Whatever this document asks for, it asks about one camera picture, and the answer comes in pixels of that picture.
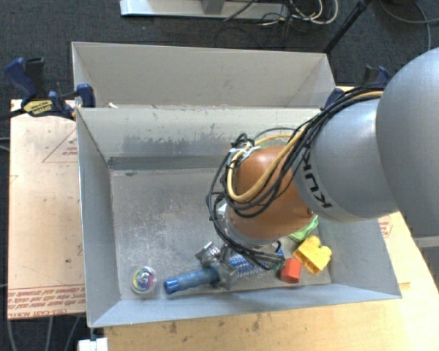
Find blue cylinder marker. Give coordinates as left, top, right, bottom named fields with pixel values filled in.
left=162, top=268, right=221, bottom=295

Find clear round multicoloured disc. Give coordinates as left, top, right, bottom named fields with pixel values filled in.
left=129, top=265, right=159, bottom=295

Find grey metal bin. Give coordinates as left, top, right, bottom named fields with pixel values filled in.
left=71, top=41, right=403, bottom=328

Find light green crumpled thing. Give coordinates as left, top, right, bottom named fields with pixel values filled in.
left=288, top=215, right=320, bottom=243

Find red block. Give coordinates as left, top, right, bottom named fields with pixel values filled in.
left=279, top=257, right=303, bottom=284

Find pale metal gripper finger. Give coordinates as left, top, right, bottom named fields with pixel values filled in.
left=214, top=264, right=240, bottom=290
left=195, top=241, right=221, bottom=268

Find yellow toy brick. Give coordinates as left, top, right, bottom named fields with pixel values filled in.
left=292, top=235, right=333, bottom=275

